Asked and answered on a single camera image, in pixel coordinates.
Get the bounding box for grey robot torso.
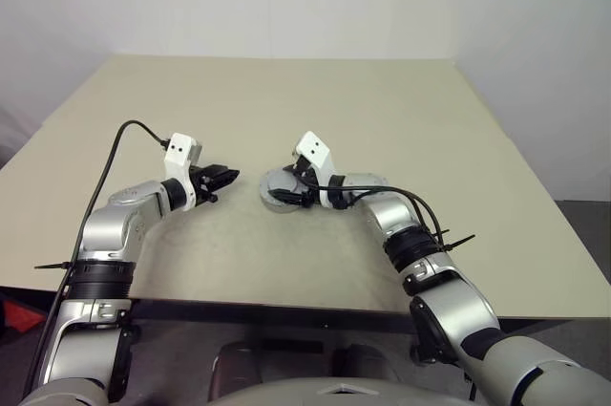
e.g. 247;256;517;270
204;374;478;406

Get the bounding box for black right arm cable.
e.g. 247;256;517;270
309;180;453;254

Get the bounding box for dark rounded shape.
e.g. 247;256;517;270
208;339;271;401

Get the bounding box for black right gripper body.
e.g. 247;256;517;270
291;152;320;209

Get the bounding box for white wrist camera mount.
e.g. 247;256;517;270
292;130;337;209
163;132;205;212

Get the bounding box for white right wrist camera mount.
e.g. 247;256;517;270
292;130;337;209

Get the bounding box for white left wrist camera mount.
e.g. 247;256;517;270
163;132;205;212

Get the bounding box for grey motor cover circuit board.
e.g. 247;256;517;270
263;168;306;198

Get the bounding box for black cable tie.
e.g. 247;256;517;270
32;260;73;273
436;232;477;253

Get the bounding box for red object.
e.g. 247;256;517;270
0;299;43;336

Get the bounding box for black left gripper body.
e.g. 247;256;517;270
189;163;221;207

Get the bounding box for grey motor base copper windings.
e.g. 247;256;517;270
259;179;311;214

